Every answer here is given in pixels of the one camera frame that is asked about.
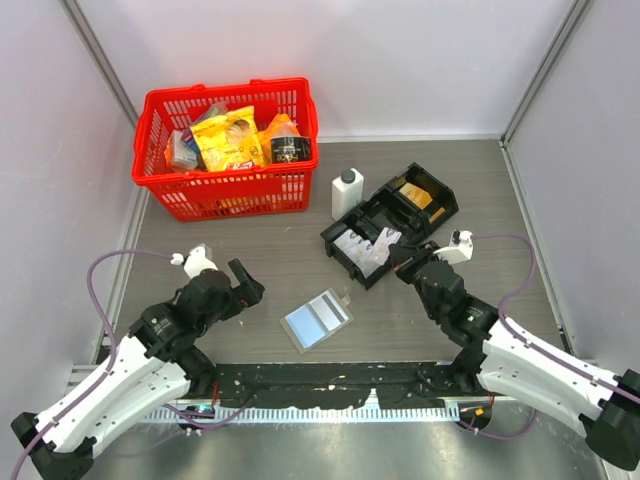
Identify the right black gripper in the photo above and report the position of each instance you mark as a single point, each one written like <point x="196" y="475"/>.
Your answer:
<point x="404" y="258"/>

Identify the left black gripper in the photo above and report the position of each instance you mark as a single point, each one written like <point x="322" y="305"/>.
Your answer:
<point x="249" y="290"/>

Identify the grey leather card holder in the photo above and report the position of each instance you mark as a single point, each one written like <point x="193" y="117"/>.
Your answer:
<point x="304" y="329"/>

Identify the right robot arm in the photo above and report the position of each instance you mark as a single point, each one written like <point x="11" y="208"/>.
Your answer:
<point x="504" y="358"/>

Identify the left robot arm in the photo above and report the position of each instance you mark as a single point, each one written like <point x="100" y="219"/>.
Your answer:
<point x="156" y="362"/>

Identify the white card magnetic stripe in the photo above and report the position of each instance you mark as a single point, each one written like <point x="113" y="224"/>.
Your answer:
<point x="329" y="311"/>

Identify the white card boxes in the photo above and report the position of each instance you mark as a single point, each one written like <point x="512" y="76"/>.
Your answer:
<point x="358" y="250"/>

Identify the black compartment organizer tray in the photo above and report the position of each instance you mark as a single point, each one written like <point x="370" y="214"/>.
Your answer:
<point x="387" y="207"/>

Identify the red plastic shopping basket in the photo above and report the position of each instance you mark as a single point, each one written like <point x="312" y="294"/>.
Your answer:
<point x="202" y="195"/>

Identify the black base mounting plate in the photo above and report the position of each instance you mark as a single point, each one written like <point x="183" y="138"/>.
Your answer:
<point x="336" y="386"/>

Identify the white bottle grey cap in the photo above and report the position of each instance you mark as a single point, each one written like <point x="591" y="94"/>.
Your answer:
<point x="346" y="192"/>

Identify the black labelled jar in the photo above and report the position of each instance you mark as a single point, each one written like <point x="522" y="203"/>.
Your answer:
<point x="290" y="149"/>

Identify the yellow chips bag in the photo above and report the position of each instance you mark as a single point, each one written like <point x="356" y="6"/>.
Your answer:
<point x="229" y="141"/>

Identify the grey green snack packet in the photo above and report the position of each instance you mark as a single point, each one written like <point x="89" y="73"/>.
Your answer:
<point x="178" y="156"/>

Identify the orange snack bag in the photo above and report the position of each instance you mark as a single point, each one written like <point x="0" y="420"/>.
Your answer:
<point x="280" y="126"/>

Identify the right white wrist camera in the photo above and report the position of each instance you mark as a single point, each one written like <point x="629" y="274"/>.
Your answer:
<point x="459" y="250"/>

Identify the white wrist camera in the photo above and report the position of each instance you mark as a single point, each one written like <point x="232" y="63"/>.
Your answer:
<point x="459" y="250"/>
<point x="195" y="262"/>

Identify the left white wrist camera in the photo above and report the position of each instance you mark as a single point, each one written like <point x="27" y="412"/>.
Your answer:
<point x="195" y="262"/>

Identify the white slotted cable duct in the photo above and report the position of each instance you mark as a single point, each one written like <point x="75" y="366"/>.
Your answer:
<point x="368" y="413"/>

